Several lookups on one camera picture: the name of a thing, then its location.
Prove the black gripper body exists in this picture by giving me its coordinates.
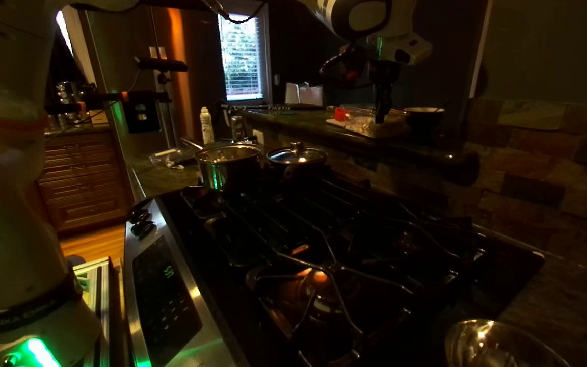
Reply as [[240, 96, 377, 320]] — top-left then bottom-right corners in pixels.
[[369, 56, 404, 97]]

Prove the dark bowl with white inside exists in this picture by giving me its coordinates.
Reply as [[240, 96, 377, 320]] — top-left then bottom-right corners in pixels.
[[402, 103, 448, 132]]

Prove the red measuring cup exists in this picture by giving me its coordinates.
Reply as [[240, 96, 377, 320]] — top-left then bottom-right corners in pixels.
[[331, 103, 355, 124]]

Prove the white cutting board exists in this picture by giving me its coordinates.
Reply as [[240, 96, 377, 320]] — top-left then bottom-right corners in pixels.
[[326, 115, 411, 141]]

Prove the glass pot lid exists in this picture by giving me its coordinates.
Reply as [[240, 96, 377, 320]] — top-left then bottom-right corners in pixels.
[[265, 141, 329, 170]]

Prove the metal faucet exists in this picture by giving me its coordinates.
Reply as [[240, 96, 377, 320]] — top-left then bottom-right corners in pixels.
[[222, 99, 267, 146]]

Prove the bright window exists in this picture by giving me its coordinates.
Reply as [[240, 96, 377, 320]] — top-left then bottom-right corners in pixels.
[[213, 7, 273, 103]]

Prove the white bottle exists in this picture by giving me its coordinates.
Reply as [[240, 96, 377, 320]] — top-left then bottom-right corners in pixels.
[[198, 103, 215, 146]]

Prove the black gas stove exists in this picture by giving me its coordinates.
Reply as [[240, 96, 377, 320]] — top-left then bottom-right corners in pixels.
[[119, 168, 548, 367]]

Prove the flat shiny dish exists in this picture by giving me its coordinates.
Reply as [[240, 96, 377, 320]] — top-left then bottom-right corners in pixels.
[[149, 142, 199, 167]]

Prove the black box with white label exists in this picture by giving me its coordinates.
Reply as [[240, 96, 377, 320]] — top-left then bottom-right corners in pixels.
[[125, 89, 160, 135]]

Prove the clear glass bowl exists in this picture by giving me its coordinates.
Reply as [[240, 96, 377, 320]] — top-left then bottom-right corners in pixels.
[[441, 316, 575, 367]]

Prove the wooden cabinet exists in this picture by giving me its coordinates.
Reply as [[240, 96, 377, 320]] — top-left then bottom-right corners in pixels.
[[35, 124, 135, 236]]

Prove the dark countertop appliance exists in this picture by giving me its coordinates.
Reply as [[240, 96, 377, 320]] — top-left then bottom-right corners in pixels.
[[52, 78, 85, 114]]

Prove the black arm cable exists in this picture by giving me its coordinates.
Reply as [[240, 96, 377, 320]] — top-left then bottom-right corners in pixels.
[[199, 0, 273, 26]]

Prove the steel saucepan with handle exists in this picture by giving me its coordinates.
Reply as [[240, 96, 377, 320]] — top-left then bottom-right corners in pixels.
[[178, 136, 269, 193]]

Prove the black camera on stand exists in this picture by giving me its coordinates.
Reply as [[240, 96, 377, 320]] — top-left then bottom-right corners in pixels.
[[45, 54, 191, 148]]

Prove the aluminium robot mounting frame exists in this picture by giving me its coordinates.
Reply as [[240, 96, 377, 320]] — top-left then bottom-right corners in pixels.
[[66, 255, 133, 367]]

